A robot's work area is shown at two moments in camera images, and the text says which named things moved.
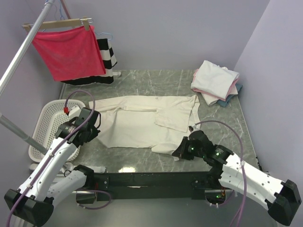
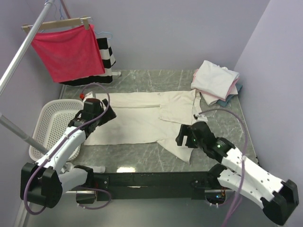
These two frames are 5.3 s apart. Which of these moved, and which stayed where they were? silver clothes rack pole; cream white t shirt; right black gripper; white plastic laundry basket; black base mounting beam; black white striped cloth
Moved: cream white t shirt; right black gripper
Stayed: black white striped cloth; white plastic laundry basket; black base mounting beam; silver clothes rack pole
